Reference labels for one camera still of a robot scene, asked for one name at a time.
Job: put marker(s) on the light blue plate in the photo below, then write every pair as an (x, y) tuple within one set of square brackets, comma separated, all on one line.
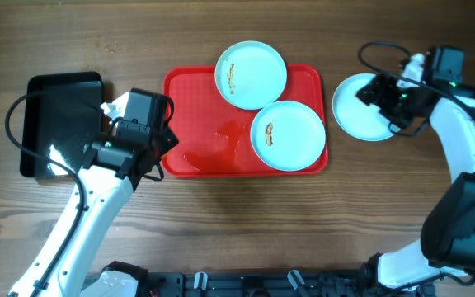
[(250, 75), (288, 136), (354, 117)]

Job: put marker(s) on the black rectangular water tray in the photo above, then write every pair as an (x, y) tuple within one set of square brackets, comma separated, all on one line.
[(64, 117)]

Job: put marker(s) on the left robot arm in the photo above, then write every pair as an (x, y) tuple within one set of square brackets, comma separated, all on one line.
[(113, 165)]

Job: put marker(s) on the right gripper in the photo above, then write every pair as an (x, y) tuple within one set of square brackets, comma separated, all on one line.
[(380, 91)]

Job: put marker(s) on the red plastic tray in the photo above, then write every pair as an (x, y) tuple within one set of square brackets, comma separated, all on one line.
[(214, 136)]

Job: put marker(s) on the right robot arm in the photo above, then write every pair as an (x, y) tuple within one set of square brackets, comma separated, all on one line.
[(433, 91)]

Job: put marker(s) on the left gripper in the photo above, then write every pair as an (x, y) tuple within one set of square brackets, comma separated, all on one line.
[(165, 140)]

